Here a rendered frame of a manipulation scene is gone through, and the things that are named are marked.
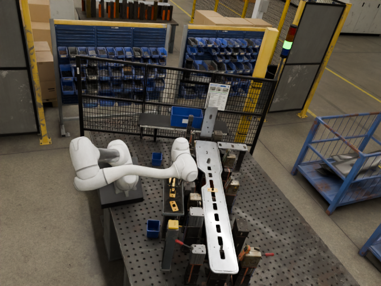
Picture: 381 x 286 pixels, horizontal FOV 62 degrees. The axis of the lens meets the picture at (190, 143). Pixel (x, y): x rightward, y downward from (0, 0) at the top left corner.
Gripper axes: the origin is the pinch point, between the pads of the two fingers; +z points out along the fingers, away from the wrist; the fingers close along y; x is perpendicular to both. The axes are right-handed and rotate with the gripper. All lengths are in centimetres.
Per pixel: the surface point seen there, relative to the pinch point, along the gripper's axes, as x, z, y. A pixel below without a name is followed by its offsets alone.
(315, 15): 334, -62, 180
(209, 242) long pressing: -25.2, 19.9, 28.4
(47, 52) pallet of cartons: 299, 46, -203
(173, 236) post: -30.0, 12.3, 3.9
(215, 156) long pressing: 68, 20, 36
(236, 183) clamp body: 31, 15, 51
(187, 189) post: 11.9, 10.2, 11.3
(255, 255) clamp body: -35, 14, 57
